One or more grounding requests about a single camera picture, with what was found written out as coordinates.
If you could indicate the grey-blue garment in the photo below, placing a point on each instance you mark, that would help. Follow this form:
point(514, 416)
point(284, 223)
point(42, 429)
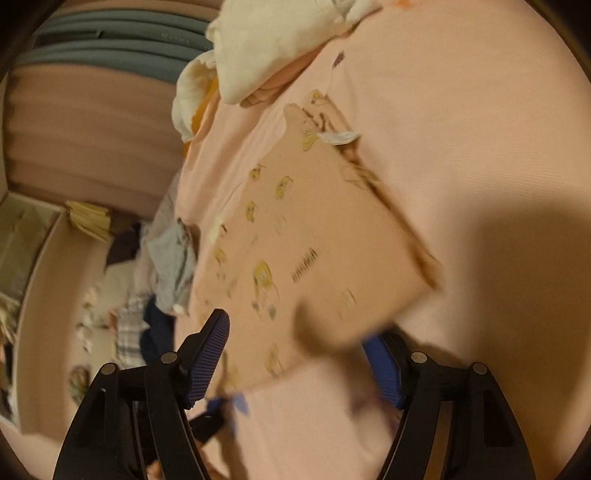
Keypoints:
point(173, 263)

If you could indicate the grey bed sheet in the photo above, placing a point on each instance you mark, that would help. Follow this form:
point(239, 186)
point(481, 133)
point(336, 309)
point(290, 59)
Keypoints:
point(164, 212)

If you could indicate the yellow fringed hanging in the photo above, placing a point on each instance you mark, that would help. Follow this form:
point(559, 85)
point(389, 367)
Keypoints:
point(90, 219)

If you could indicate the pink printed blanket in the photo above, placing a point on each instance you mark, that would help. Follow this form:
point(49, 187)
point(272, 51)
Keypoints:
point(461, 138)

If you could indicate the pink curtain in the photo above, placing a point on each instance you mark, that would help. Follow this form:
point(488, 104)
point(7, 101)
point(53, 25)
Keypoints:
point(92, 138)

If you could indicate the dark navy garment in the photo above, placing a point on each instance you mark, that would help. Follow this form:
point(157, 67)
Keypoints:
point(157, 332)

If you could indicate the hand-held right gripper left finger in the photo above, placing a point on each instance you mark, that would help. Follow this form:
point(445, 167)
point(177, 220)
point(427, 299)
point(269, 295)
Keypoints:
point(207, 350)

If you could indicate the teal curtain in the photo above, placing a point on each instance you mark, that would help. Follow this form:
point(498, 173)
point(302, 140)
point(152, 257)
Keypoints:
point(115, 50)

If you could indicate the white folded garment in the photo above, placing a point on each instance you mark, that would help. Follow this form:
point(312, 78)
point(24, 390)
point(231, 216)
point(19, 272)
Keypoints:
point(277, 41)

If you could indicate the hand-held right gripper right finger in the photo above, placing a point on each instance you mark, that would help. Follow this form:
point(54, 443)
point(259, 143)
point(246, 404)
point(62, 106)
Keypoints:
point(385, 369)

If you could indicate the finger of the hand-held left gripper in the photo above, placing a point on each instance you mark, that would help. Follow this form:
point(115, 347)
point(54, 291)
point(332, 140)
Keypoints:
point(210, 422)

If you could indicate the white wall shelf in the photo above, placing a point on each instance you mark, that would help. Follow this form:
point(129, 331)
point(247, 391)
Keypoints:
point(23, 240)

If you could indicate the pink cartoon print shirt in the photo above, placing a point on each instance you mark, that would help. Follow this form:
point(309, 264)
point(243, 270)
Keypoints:
point(300, 240)

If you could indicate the white goose plush toy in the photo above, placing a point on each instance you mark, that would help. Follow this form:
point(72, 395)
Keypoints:
point(187, 101)

